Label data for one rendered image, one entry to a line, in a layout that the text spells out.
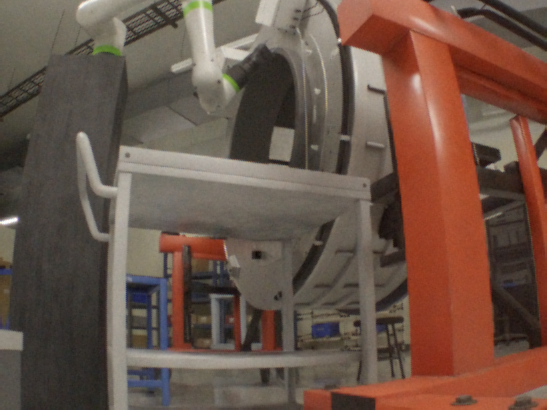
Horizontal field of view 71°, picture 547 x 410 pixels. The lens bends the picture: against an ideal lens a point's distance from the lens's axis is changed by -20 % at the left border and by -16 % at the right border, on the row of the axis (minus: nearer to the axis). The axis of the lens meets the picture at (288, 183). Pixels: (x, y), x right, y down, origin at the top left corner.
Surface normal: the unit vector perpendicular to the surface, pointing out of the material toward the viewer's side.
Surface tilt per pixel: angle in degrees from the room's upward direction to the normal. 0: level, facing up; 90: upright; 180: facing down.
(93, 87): 90
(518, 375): 90
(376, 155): 114
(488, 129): 90
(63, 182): 90
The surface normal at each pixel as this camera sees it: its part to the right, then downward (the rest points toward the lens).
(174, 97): -0.44, -0.29
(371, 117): 0.40, -0.04
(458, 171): 0.41, -0.32
